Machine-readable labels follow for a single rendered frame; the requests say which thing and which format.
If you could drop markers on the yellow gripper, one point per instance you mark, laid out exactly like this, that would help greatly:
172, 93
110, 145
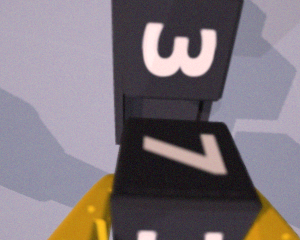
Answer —
90, 219

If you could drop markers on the black number cube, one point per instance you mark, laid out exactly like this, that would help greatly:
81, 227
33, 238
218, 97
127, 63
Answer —
178, 49
180, 180

